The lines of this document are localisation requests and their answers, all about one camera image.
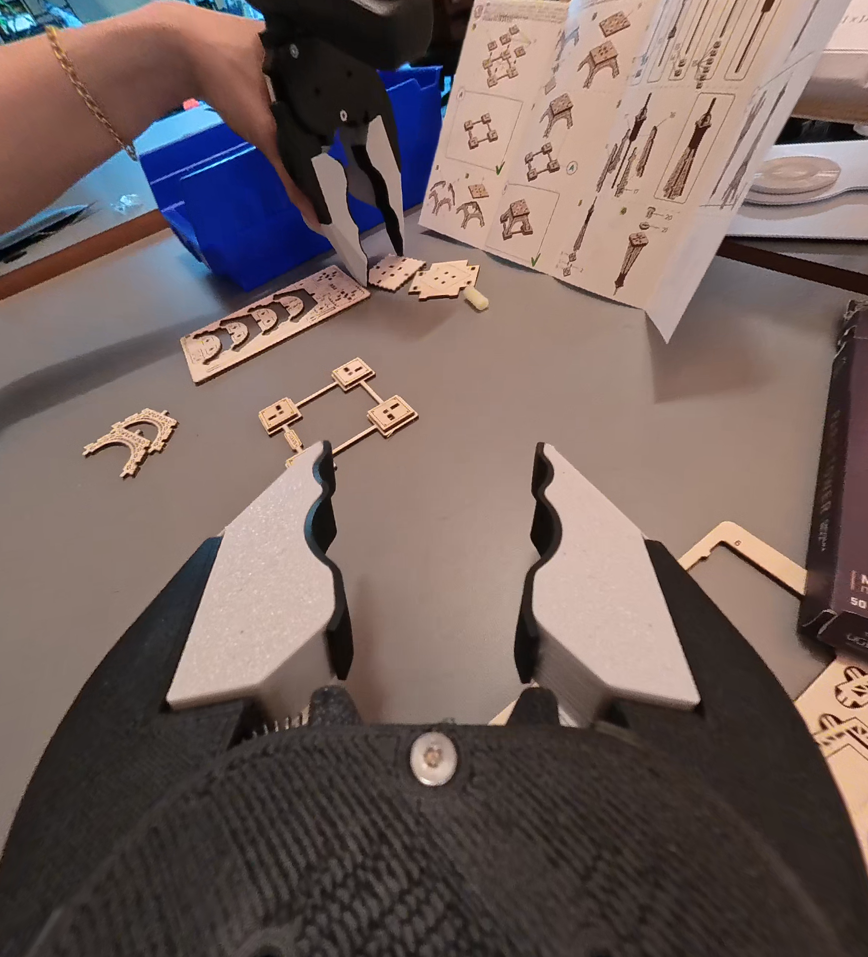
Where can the serrated square wooden plate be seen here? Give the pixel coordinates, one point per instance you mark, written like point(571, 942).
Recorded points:
point(396, 275)

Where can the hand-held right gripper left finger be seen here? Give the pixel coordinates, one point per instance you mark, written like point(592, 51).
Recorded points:
point(254, 598)

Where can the person's left forearm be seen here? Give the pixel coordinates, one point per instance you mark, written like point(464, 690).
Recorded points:
point(15, 134)

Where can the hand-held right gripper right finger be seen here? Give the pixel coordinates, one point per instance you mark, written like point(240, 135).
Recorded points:
point(606, 598)

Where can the grey desk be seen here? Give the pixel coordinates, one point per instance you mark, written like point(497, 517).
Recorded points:
point(478, 389)

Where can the wooden four-square base frame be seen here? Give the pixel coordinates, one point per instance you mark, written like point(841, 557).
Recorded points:
point(391, 415)

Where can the white device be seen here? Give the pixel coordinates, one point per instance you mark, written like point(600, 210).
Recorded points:
point(852, 172)

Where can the dark plastic bag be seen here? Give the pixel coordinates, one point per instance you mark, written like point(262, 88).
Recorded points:
point(22, 232)

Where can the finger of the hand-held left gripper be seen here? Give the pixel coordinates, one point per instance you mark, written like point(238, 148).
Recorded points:
point(378, 172)
point(336, 209)

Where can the person's left hand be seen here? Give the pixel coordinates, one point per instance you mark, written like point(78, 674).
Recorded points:
point(194, 75)

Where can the empty wooden frame sheet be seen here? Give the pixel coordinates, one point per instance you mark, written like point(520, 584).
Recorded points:
point(770, 557)

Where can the wooden parts sheet with arches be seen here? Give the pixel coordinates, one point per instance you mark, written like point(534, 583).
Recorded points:
point(284, 338)

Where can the cream wax stick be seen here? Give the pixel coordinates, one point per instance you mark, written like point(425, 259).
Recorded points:
point(477, 299)

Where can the adjacent dark edged table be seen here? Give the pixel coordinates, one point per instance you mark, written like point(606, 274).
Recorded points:
point(815, 258)

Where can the folded paper instruction sheet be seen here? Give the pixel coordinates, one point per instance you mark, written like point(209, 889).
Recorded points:
point(591, 149)

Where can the wooden lattice arch piece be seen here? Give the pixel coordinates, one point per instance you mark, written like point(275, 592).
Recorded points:
point(131, 448)
point(153, 422)

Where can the brown edged side table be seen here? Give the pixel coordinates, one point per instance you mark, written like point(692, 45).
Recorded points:
point(67, 262)

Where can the small clear plastic bag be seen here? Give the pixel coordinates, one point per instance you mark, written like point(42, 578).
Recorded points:
point(127, 203)

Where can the dark purple product box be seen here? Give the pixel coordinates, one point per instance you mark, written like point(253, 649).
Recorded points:
point(867, 486)

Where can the wooden tower parts sheet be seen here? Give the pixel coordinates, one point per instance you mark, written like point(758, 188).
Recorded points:
point(864, 804)

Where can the blue storage bin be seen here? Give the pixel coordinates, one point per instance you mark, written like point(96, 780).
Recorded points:
point(239, 209)

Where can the cross-shaped wooden plate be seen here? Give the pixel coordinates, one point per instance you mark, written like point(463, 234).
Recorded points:
point(441, 280)

